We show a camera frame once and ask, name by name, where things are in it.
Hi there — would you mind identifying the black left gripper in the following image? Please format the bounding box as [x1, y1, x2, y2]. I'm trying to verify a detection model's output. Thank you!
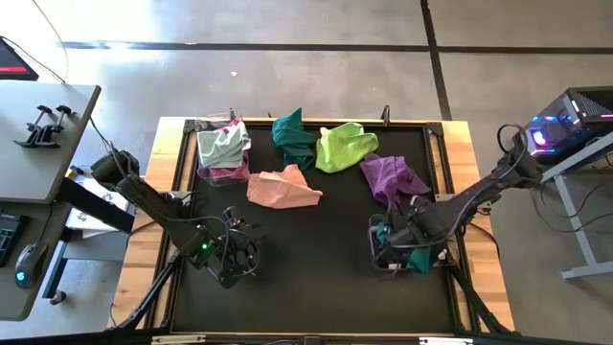
[216, 205, 265, 289]

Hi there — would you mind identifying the teal towel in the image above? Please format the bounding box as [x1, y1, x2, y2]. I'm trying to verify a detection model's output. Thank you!
[375, 222, 446, 276]

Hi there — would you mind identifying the magenta towel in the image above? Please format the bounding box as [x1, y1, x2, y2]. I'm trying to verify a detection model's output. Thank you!
[205, 119, 251, 186]

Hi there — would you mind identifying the peach towel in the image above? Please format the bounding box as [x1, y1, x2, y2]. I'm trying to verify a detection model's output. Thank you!
[246, 164, 325, 210]

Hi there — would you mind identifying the purple towel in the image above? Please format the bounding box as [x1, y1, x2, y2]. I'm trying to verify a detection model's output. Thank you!
[359, 153, 432, 208]

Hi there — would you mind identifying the light mint towel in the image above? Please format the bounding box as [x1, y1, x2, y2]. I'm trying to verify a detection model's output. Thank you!
[196, 122, 252, 169]

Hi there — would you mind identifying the dark green towel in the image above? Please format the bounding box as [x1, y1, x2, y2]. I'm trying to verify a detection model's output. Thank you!
[271, 107, 318, 173]

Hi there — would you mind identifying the lime green towel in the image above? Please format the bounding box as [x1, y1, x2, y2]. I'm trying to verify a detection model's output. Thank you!
[314, 122, 379, 174]

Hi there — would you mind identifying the wooden table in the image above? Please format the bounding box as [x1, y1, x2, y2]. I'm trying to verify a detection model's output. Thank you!
[107, 116, 516, 337]

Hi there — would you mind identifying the white paper box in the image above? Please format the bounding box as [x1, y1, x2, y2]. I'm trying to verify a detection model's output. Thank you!
[64, 176, 138, 240]

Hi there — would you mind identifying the lit computer tower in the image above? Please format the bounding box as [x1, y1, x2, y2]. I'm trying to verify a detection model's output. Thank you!
[511, 85, 613, 167]

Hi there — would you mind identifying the grey desk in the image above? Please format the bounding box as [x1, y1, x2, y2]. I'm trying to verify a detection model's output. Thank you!
[0, 200, 69, 322]
[0, 80, 102, 205]

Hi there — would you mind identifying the black desk clamp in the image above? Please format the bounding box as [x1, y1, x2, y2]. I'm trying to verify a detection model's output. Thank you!
[35, 104, 78, 149]
[13, 104, 54, 149]

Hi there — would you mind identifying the black computer mouse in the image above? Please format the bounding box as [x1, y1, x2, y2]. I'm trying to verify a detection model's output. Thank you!
[13, 241, 50, 290]

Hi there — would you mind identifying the black keyboard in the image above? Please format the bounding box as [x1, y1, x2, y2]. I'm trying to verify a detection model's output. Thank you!
[0, 213, 30, 268]

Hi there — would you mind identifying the black monitor red stripe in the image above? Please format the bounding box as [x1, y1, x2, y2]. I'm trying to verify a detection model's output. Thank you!
[0, 35, 40, 81]

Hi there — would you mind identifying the black diagonal frame strut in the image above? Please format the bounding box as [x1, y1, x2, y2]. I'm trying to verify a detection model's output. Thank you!
[116, 253, 184, 333]
[447, 264, 510, 335]

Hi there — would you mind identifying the black table frame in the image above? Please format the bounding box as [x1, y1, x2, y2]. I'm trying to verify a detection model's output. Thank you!
[165, 117, 464, 336]

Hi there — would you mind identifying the silver frame bracket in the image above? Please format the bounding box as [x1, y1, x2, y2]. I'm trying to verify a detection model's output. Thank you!
[419, 336, 473, 345]
[151, 334, 208, 345]

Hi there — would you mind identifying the grey desk frame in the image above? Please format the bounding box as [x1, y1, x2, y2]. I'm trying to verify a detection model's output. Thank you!
[529, 128, 613, 282]

